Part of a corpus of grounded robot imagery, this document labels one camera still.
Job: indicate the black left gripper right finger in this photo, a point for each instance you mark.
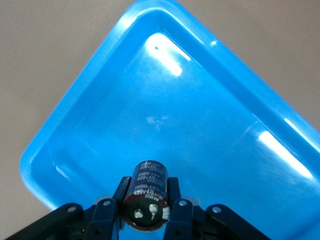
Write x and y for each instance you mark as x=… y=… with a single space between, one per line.
x=182 y=220

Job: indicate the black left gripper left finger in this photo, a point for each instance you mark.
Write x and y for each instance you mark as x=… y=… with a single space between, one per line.
x=102 y=220

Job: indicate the black cylindrical capacitor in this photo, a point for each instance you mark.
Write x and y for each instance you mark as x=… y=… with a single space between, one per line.
x=147 y=190

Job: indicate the blue plastic tray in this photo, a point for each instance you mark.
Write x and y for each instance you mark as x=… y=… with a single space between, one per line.
x=187 y=112

